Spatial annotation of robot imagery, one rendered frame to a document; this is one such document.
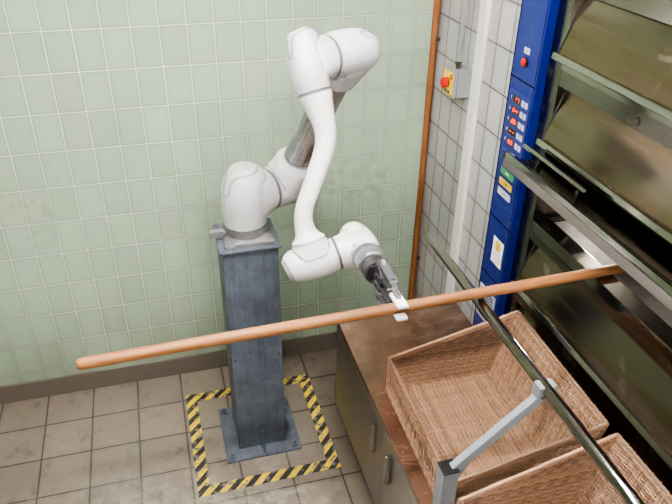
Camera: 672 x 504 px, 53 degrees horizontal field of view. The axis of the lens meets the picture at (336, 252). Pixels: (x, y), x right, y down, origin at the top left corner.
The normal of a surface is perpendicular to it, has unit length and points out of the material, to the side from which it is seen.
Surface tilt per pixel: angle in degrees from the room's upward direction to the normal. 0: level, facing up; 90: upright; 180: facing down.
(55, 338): 90
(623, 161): 70
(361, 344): 0
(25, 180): 90
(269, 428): 90
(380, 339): 0
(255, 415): 90
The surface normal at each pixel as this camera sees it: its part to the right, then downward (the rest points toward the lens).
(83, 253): 0.26, 0.51
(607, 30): -0.90, -0.17
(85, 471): 0.01, -0.85
